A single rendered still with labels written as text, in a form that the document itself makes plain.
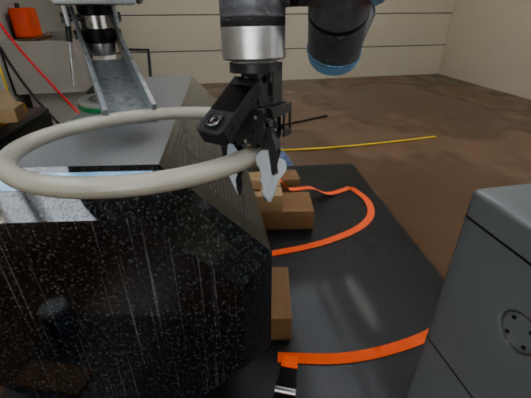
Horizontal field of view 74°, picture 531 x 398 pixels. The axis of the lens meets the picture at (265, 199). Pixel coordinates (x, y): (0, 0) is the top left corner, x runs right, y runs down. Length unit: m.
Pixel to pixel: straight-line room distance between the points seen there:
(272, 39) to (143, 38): 5.60
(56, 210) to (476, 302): 0.89
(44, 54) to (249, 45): 3.59
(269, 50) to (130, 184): 0.25
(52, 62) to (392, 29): 5.17
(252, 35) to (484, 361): 0.76
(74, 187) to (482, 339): 0.80
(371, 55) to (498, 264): 6.21
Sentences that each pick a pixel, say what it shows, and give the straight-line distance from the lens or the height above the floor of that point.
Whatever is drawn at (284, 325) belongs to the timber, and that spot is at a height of 0.10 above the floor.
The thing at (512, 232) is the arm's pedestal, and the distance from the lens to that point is 0.77.
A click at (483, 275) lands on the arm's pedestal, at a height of 0.70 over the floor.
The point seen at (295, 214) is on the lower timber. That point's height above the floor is 0.12.
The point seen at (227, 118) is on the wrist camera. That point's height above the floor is 1.04.
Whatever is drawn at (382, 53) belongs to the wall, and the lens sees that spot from 6.94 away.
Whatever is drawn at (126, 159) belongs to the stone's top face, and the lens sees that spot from 0.86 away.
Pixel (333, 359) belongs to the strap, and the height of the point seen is 0.02.
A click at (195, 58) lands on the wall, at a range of 6.09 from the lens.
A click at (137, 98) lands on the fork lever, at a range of 1.04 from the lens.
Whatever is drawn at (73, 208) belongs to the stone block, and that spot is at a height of 0.80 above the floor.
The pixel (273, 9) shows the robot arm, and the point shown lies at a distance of 0.51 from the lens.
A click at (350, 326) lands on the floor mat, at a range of 1.58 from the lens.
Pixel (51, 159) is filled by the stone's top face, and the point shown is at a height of 0.87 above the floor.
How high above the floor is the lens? 1.18
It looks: 29 degrees down
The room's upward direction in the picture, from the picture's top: straight up
